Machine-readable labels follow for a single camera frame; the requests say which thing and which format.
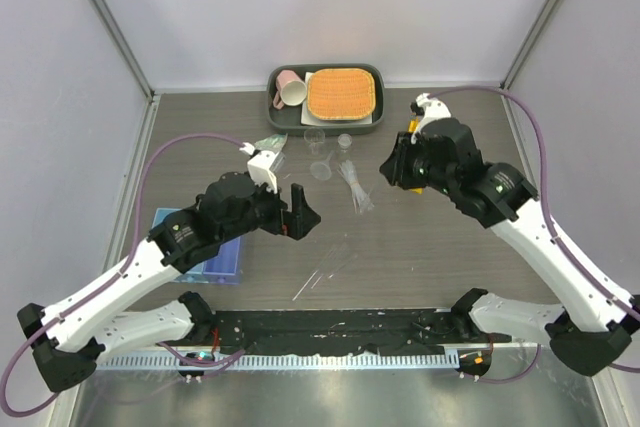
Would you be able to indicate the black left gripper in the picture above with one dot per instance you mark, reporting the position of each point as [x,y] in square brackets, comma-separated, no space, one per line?
[295,223]

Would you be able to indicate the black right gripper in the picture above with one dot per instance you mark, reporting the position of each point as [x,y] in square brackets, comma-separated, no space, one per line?
[396,168]

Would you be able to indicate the yellow test tube rack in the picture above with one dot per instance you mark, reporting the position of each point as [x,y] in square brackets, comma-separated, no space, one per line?
[417,189]

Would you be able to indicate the clear glass test tube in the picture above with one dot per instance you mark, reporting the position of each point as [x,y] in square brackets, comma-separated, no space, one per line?
[346,262]
[328,263]
[307,284]

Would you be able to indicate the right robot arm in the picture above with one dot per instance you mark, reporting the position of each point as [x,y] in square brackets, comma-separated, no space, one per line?
[586,329]

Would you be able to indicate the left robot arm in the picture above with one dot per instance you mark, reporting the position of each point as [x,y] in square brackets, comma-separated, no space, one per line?
[69,339]

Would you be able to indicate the clear plastic funnel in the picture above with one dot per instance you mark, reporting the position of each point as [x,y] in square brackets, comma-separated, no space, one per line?
[321,170]

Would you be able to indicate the bundle of plastic pipettes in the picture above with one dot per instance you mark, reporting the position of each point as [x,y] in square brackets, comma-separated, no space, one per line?
[361,199]

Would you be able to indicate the clear glass stoppered bottle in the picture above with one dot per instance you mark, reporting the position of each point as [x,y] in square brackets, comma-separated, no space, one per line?
[345,142]

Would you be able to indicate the crumpled plastic glove packet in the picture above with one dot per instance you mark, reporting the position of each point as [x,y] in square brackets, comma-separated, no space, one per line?
[275,143]

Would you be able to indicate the clear glass beaker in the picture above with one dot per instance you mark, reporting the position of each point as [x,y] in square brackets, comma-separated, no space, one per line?
[315,140]

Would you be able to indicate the blue three-compartment organizer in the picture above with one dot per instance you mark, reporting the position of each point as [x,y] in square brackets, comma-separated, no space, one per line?
[223,269]

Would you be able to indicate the dark green plastic tray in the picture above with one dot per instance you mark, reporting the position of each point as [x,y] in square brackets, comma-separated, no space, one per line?
[294,120]

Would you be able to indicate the orange woven basket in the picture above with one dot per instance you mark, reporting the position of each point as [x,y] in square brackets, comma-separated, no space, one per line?
[341,94]

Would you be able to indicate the pink ceramic mug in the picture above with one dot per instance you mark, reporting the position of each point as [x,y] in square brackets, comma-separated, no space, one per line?
[291,90]

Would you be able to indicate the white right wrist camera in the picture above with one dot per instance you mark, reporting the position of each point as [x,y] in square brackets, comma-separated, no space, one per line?
[426,109]

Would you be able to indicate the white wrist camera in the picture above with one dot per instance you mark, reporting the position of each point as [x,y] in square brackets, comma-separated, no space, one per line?
[426,109]
[259,175]

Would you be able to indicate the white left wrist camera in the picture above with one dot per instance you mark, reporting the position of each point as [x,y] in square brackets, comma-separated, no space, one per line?
[259,175]

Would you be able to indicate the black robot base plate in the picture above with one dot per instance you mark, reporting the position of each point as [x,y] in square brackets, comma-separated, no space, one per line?
[327,333]

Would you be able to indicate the white slotted cable duct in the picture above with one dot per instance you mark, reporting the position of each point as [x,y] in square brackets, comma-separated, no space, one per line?
[157,360]

